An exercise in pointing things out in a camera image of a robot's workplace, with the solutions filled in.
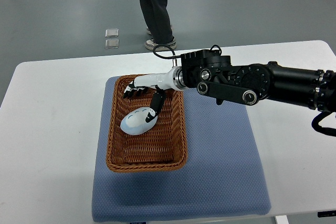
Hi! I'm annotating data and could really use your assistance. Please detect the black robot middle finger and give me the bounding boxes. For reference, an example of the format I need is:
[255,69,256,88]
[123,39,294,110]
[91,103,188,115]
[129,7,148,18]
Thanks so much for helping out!
[134,88,144,97]

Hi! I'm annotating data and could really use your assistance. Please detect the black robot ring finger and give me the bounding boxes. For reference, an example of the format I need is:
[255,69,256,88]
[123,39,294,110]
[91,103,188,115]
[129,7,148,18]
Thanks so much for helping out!
[127,88,137,98]

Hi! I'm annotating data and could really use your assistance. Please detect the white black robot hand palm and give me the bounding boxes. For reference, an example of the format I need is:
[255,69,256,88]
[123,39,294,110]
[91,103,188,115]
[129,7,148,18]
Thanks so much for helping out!
[133,67,187,91]

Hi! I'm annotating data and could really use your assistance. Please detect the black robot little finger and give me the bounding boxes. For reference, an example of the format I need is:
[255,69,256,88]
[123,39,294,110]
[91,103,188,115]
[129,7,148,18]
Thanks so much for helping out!
[123,81,135,98]

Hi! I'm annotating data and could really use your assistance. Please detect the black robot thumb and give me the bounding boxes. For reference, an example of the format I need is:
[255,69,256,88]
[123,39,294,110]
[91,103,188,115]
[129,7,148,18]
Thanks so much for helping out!
[145,86,166,123]

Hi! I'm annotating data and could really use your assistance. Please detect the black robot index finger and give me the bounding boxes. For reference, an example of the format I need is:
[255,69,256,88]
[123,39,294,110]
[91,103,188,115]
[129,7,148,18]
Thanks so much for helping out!
[141,87,155,95]

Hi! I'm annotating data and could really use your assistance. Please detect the blue white plush toy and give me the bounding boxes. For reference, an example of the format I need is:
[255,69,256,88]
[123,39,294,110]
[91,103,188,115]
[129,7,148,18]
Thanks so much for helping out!
[120,107,158,135]

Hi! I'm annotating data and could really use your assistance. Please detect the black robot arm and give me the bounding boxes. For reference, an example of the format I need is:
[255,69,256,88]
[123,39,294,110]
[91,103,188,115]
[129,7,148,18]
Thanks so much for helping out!
[123,45,335,136]

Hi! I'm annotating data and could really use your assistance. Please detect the brown wicker basket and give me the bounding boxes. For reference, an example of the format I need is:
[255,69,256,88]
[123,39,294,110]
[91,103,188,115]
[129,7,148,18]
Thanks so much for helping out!
[106,74,188,173]

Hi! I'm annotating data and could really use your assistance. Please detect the grey sneaker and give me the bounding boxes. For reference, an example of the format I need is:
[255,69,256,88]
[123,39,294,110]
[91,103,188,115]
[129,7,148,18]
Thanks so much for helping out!
[145,38,176,51]

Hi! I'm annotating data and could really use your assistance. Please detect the lower metal floor plate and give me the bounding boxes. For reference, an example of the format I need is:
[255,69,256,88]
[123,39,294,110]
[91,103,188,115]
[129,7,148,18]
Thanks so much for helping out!
[105,39,119,49]

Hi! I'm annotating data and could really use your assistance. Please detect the metal floor plate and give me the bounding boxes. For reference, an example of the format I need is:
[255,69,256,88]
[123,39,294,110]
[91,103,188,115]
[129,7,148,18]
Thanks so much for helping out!
[105,39,119,49]
[105,28,119,38]

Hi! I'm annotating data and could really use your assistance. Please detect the upper metal floor plate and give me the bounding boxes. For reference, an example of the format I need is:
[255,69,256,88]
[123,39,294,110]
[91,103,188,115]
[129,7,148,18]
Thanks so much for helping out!
[105,28,119,38]

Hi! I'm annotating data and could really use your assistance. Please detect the person legs dark trousers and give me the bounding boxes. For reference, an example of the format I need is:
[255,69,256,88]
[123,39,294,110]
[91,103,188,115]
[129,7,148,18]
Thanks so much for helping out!
[139,0,174,44]

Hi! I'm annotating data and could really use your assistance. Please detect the blue fabric mat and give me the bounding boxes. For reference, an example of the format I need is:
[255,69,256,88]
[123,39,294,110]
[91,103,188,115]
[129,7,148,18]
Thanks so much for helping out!
[92,77,271,222]

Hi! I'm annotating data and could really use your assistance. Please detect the black cable loop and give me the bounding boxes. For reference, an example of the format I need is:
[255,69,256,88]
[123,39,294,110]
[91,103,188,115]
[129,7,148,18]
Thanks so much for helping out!
[152,44,182,67]

